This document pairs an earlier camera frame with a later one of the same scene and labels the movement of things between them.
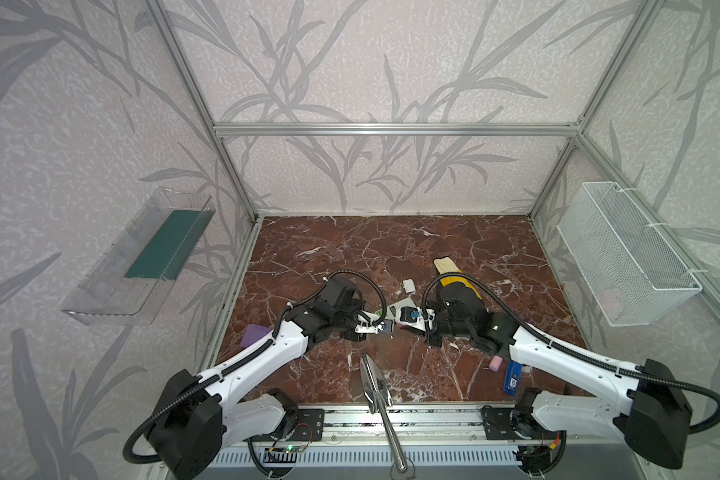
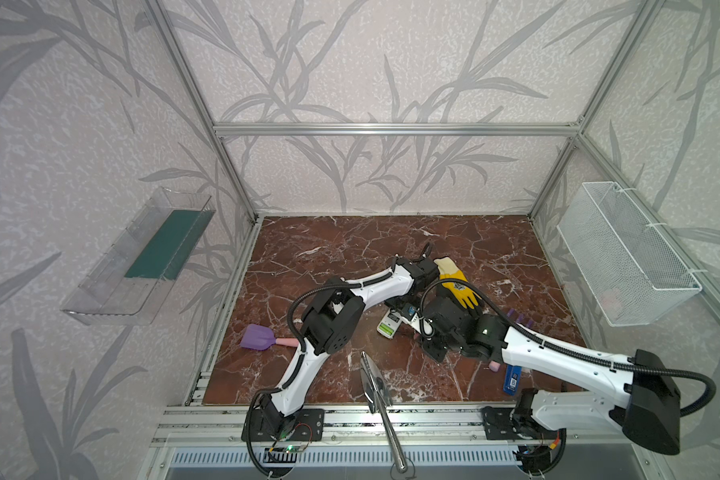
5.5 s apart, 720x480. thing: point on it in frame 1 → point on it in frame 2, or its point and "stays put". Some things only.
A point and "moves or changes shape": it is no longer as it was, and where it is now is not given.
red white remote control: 406,313 moves or changes shape
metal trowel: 379,397 stays put
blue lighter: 512,377 stays put
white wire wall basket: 633,273 stays put
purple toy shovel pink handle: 252,332 stays put
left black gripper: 353,318 → 424,271
